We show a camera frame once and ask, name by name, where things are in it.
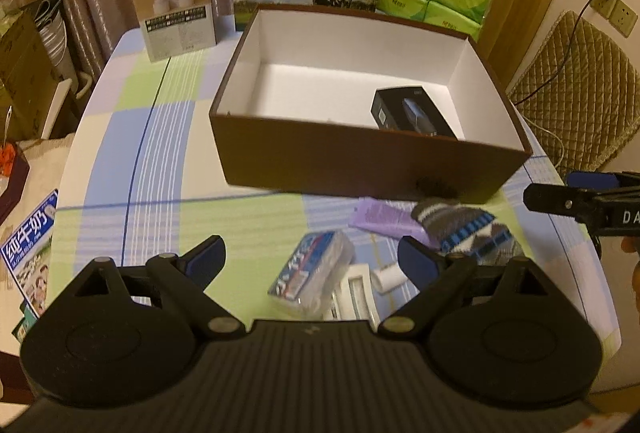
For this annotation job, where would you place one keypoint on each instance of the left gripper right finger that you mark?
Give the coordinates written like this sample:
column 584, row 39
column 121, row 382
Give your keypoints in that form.
column 423, row 267

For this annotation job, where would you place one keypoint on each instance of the dark wooden box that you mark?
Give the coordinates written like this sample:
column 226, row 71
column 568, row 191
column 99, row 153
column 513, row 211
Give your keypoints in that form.
column 14, row 172

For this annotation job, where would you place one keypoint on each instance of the plaid tablecloth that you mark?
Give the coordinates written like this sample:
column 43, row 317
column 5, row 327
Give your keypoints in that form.
column 143, row 177

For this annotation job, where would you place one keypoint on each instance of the cardboard boxes stack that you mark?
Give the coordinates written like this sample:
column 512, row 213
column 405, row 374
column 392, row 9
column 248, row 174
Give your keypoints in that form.
column 35, row 58

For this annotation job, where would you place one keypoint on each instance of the wall power socket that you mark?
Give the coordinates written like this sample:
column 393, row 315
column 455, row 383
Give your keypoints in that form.
column 619, row 15

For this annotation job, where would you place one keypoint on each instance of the brown cardboard storage box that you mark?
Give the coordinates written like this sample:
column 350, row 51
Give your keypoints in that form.
column 293, row 111

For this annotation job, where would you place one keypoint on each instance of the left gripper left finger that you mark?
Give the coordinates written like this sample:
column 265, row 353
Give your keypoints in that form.
column 200, row 265

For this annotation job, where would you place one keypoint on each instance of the white humidifier product box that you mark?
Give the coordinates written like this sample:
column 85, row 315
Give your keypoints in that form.
column 175, row 27

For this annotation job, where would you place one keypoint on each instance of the flat milk carton packaging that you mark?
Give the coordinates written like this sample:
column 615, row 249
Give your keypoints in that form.
column 27, row 250

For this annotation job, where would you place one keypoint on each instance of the quilted olive chair cover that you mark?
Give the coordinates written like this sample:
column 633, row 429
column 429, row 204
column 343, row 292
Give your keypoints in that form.
column 580, row 96

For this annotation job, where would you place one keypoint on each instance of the white hair claw clip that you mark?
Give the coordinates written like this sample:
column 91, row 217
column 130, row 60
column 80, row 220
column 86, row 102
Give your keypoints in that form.
column 353, row 299

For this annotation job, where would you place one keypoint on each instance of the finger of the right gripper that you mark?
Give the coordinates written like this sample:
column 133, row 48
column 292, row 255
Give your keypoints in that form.
column 559, row 200
column 592, row 180

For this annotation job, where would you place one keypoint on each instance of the clear plastic floss pack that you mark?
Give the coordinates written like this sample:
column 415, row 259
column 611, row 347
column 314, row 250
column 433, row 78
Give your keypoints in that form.
column 304, row 286

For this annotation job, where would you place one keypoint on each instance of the purple cream tube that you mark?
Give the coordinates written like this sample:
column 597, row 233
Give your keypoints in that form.
column 379, row 217

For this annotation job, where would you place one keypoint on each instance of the black shaver product box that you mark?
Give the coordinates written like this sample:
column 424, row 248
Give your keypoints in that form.
column 409, row 108

